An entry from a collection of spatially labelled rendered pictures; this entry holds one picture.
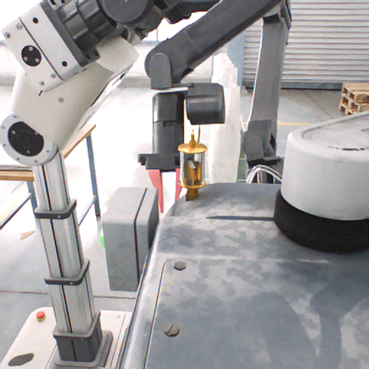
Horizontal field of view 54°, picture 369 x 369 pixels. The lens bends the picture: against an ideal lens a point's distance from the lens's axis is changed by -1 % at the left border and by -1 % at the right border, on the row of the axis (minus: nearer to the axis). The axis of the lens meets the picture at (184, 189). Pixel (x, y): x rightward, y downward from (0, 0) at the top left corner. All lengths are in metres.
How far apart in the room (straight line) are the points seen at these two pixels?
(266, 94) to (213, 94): 0.26
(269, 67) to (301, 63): 7.15
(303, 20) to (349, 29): 0.90
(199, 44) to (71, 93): 0.36
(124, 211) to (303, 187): 0.17
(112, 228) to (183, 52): 0.36
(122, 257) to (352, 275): 0.21
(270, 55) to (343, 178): 0.67
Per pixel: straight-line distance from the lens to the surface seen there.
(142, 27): 0.69
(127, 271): 0.39
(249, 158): 0.77
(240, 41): 7.43
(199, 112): 0.62
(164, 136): 0.62
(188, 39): 0.63
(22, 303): 2.37
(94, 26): 0.69
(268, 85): 0.88
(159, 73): 0.63
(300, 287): 0.27
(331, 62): 8.21
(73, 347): 1.54
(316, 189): 0.29
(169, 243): 0.31
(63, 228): 1.21
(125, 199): 0.39
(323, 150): 0.29
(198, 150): 0.35
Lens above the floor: 1.51
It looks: 26 degrees down
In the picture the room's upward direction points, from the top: straight up
